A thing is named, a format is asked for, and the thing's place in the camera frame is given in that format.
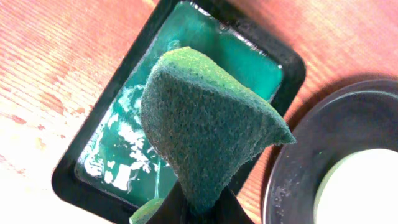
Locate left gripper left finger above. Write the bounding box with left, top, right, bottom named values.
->
left=147, top=182, right=188, bottom=224

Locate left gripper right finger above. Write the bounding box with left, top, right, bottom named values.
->
left=205, top=187, right=254, bottom=224

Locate green sponge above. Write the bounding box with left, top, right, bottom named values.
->
left=141, top=47, right=295, bottom=223

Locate mint plate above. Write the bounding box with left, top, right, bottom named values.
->
left=313, top=149, right=397, bottom=224

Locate green rectangular tray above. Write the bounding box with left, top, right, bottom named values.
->
left=52, top=0, right=305, bottom=223

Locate round black tray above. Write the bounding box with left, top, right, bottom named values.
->
left=262, top=80, right=397, bottom=224

